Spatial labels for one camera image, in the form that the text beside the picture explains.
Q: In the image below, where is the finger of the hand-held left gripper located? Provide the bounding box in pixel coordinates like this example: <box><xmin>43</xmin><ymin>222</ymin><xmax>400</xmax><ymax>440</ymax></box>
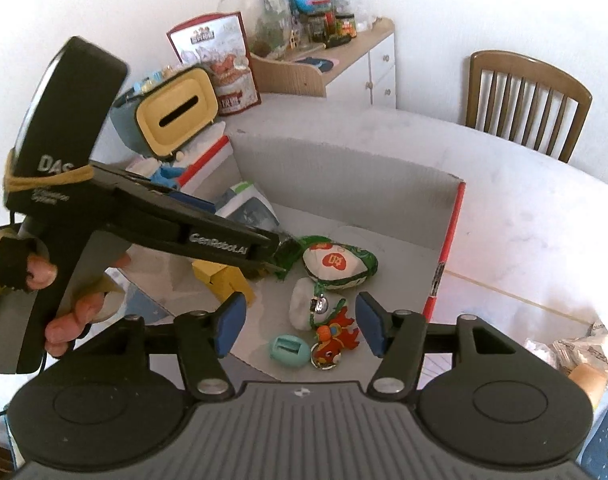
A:
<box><xmin>244</xmin><ymin>262</ymin><xmax>288</xmax><ymax>281</ymax></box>
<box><xmin>91</xmin><ymin>162</ymin><xmax>284</xmax><ymax>246</ymax></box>

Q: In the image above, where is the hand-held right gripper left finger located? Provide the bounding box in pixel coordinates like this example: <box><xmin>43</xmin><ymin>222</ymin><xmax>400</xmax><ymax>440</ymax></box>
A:
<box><xmin>91</xmin><ymin>291</ymin><xmax>248</xmax><ymax>397</ymax></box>

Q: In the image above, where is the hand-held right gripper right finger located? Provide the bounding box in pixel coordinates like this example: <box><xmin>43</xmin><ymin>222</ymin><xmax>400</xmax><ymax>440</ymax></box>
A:
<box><xmin>355</xmin><ymin>291</ymin><xmax>517</xmax><ymax>397</ymax></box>

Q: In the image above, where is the white orange grey snack bag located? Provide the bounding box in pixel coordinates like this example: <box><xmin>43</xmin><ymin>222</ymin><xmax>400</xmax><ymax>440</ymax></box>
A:
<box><xmin>215</xmin><ymin>181</ymin><xmax>281</xmax><ymax>233</ymax></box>

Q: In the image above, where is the green plush pouch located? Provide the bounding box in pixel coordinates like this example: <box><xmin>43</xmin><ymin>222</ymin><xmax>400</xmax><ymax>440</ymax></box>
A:
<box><xmin>279</xmin><ymin>235</ymin><xmax>380</xmax><ymax>293</ymax></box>

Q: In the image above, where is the red cardboard box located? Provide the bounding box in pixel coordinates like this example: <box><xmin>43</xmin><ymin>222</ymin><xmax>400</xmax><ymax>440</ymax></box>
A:
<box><xmin>129</xmin><ymin>132</ymin><xmax>469</xmax><ymax>381</ymax></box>

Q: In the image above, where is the person's left hand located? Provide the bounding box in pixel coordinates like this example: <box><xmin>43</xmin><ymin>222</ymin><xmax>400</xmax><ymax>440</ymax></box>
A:
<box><xmin>0</xmin><ymin>227</ymin><xmax>132</xmax><ymax>358</ymax></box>

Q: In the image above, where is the blue toy figure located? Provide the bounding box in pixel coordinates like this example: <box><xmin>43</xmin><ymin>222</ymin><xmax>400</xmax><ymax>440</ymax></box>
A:
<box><xmin>149</xmin><ymin>152</ymin><xmax>192</xmax><ymax>191</ymax></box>

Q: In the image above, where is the small yellow box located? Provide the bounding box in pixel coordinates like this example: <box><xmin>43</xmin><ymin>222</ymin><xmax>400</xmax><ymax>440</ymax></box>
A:
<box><xmin>191</xmin><ymin>259</ymin><xmax>257</xmax><ymax>307</ymax></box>

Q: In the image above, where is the small teal case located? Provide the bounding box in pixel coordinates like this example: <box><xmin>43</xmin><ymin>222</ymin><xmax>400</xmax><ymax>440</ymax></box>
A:
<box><xmin>269</xmin><ymin>334</ymin><xmax>309</xmax><ymax>370</ymax></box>

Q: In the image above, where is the yellow retro tissue box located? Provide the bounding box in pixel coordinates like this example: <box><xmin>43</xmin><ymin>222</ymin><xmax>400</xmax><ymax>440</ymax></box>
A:
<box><xmin>109</xmin><ymin>66</ymin><xmax>220</xmax><ymax>161</ymax></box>

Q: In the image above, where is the red white snack bag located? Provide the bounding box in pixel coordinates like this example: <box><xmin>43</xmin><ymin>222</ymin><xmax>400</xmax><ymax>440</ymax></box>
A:
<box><xmin>166</xmin><ymin>11</ymin><xmax>262</xmax><ymax>117</ymax></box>

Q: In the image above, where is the glass terrarium bowl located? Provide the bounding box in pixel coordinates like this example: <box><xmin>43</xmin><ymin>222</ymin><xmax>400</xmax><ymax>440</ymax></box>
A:
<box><xmin>219</xmin><ymin>0</ymin><xmax>292</xmax><ymax>56</ymax></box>

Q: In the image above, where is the clear wrapped bread packet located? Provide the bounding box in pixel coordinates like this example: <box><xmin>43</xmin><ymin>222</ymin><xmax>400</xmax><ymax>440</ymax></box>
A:
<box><xmin>553</xmin><ymin>321</ymin><xmax>608</xmax><ymax>406</ymax></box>

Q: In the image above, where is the dark glass jar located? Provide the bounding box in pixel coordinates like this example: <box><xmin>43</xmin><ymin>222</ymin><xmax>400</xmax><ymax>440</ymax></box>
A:
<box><xmin>306</xmin><ymin>12</ymin><xmax>327</xmax><ymax>43</ymax></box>

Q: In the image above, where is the white sideboard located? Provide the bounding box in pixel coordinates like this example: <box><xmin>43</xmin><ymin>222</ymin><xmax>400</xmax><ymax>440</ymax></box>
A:
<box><xmin>256</xmin><ymin>16</ymin><xmax>397</xmax><ymax>110</ymax></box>

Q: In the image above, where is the orange label jar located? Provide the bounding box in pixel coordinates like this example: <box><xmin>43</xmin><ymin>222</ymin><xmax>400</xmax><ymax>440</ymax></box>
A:
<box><xmin>334</xmin><ymin>12</ymin><xmax>357</xmax><ymax>40</ymax></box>

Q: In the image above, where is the blue starry cloth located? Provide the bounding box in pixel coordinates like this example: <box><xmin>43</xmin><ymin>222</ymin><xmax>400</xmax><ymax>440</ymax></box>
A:
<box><xmin>579</xmin><ymin>395</ymin><xmax>608</xmax><ymax>480</ymax></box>

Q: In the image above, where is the brown wooden chair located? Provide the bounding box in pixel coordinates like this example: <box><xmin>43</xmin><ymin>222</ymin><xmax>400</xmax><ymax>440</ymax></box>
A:
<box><xmin>465</xmin><ymin>50</ymin><xmax>594</xmax><ymax>163</ymax></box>

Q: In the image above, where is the orange fish keychain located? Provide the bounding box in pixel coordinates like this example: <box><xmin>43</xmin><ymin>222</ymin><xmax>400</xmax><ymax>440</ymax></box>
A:
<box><xmin>310</xmin><ymin>305</ymin><xmax>361</xmax><ymax>371</ymax></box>

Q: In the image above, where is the silver bell green cord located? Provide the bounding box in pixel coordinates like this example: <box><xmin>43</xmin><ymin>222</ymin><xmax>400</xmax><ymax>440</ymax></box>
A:
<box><xmin>308</xmin><ymin>280</ymin><xmax>347</xmax><ymax>331</ymax></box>

